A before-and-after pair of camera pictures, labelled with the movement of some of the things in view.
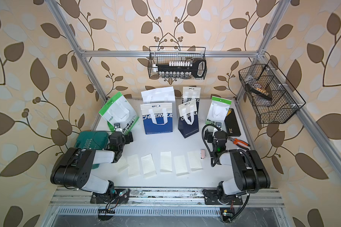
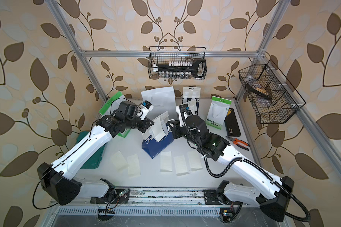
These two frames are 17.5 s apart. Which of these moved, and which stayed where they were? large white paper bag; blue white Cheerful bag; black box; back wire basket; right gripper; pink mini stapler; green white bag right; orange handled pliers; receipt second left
Moved: pink mini stapler; right gripper; blue white Cheerful bag
Stayed: back wire basket; green white bag right; black box; orange handled pliers; receipt second left; large white paper bag
